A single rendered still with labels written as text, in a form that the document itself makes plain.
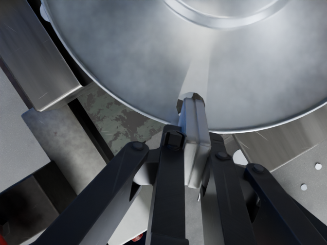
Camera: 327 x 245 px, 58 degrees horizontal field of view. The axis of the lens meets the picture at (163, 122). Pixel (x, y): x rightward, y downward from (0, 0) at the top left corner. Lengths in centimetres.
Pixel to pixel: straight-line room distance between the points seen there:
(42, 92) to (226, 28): 20
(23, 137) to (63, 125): 74
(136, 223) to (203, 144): 28
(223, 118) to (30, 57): 21
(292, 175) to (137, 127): 85
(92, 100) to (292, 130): 23
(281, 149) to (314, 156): 92
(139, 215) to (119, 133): 12
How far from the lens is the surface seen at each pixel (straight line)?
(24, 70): 34
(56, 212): 35
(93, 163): 39
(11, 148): 116
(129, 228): 43
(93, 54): 24
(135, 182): 15
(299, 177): 117
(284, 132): 26
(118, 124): 37
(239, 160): 39
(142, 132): 37
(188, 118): 18
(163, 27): 24
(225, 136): 88
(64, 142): 40
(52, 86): 33
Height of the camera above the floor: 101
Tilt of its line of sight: 84 degrees down
